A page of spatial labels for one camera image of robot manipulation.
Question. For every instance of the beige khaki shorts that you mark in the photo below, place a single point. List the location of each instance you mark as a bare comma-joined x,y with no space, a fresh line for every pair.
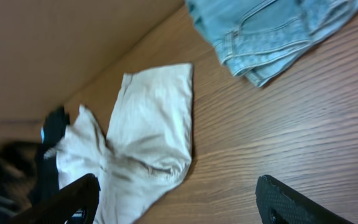
147,149

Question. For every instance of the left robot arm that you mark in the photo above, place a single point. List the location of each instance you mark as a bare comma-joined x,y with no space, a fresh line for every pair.
18,175

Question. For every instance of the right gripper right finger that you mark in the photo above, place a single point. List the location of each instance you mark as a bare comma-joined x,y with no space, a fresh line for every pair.
278,203

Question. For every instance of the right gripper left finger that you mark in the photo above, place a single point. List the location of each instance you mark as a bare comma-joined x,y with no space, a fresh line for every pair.
81,196

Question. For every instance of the folded light blue jeans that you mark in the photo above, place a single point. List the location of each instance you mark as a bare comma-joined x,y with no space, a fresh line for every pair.
259,39

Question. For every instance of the black garment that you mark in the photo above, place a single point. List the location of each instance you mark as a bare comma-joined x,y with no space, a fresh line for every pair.
45,158

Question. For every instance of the light blue garment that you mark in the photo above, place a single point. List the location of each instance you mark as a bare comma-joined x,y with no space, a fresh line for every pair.
42,134

